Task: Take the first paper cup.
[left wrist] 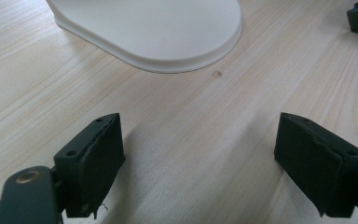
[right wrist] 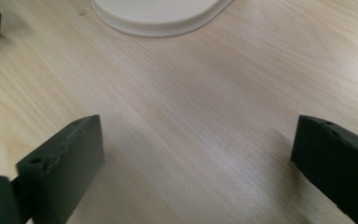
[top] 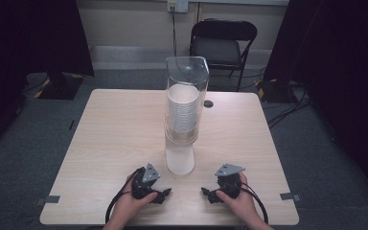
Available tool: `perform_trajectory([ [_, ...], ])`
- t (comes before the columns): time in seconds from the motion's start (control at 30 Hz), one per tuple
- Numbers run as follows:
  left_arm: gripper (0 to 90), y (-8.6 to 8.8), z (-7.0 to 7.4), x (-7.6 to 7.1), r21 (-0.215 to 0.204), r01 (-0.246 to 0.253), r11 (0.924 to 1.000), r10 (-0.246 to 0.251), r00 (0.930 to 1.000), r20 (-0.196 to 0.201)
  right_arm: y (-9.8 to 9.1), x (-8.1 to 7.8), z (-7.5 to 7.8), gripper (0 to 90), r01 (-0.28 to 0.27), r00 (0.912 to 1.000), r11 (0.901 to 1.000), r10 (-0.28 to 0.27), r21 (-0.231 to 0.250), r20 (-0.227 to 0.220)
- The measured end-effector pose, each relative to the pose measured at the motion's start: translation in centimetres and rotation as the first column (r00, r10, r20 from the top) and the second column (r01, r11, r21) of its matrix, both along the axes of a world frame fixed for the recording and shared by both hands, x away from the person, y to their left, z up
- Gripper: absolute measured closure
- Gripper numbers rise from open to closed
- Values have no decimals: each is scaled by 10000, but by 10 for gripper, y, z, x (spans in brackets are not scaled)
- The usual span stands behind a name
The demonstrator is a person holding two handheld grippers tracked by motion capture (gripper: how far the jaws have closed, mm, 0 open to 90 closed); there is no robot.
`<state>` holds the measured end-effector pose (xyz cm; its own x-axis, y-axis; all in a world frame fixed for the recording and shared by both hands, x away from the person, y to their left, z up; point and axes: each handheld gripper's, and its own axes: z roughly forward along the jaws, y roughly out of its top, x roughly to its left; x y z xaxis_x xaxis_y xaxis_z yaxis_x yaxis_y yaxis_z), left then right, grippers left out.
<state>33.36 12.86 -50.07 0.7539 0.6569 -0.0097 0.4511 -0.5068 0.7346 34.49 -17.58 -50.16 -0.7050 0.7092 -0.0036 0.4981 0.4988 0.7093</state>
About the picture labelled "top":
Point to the person's right hand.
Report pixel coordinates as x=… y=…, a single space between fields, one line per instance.
x=241 y=207

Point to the white wall socket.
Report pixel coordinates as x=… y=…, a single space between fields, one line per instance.
x=178 y=5

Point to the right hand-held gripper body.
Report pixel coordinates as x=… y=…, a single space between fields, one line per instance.
x=229 y=185

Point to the black stand base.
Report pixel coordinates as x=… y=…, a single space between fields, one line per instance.
x=270 y=91
x=60 y=86

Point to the black folding chair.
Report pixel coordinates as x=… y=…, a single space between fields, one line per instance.
x=218 y=48

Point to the stack of white paper cups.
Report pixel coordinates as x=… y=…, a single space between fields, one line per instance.
x=182 y=108

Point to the clear plastic cup dispenser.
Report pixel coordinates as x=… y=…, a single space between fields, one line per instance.
x=188 y=70

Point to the person's left hand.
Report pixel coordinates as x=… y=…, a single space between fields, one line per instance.
x=131 y=207

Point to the single white paper cup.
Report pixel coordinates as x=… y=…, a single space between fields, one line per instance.
x=180 y=161

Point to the grey tape strip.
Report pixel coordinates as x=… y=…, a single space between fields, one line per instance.
x=290 y=196
x=48 y=200

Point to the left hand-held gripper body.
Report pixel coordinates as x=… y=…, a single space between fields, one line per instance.
x=140 y=187

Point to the dark curtain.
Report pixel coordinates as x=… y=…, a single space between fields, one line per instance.
x=19 y=48
x=338 y=64

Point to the black table grommet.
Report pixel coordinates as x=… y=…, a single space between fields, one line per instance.
x=208 y=103

